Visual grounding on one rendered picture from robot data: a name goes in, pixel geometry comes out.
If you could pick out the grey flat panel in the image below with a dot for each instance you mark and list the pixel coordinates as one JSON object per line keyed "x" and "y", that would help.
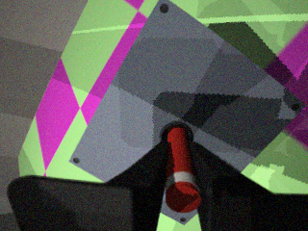
{"x": 179, "y": 72}

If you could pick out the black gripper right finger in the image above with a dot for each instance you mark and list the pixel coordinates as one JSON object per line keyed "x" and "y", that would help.
{"x": 232, "y": 202}

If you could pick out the dark red cylindrical peg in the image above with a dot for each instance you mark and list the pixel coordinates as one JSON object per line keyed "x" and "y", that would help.
{"x": 182, "y": 191}

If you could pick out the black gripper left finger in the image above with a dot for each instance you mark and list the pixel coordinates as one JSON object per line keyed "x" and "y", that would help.
{"x": 131, "y": 201}

